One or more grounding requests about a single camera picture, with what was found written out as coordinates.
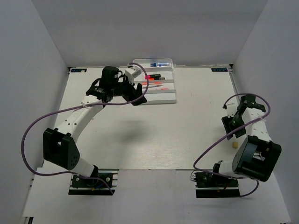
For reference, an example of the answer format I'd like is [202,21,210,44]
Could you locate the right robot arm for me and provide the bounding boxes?
[211,94,282,186]

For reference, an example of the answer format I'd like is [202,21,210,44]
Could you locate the tan eraser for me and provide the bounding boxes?
[232,141,239,148]

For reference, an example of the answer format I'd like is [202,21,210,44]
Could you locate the clear blue-capped spray bottle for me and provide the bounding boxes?
[150,62,171,68]

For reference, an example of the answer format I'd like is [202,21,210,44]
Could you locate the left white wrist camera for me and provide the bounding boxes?
[125,66,142,85]

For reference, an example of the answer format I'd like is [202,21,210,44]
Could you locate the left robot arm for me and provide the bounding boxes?
[43,63,148,186]

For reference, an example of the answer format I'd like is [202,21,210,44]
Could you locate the blue table label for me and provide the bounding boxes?
[211,68,228,72]
[71,68,87,73]

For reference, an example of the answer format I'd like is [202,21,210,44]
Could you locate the orange-capped black marker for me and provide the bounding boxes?
[149,77,165,81]

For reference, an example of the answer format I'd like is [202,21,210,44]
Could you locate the left blue table label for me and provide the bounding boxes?
[71,68,87,73]

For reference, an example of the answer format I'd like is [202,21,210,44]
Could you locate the grey thin pen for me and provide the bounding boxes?
[142,84,163,89]

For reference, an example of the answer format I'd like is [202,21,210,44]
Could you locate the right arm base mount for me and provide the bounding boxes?
[190,161,241,198]

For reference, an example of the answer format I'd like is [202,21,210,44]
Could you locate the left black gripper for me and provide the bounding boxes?
[111,74,147,106]

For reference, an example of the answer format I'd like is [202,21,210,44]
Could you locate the right blue table label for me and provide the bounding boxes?
[211,68,228,72]

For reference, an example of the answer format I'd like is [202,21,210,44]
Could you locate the pink black highlighter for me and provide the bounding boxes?
[147,74,161,78]

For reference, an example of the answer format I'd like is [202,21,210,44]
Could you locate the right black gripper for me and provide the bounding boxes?
[221,113,247,140]

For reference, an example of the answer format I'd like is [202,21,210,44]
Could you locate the white tiered organizer tray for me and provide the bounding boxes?
[133,58,177,105]

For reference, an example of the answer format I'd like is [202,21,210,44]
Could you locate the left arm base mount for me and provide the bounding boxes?
[68,170,119,196]

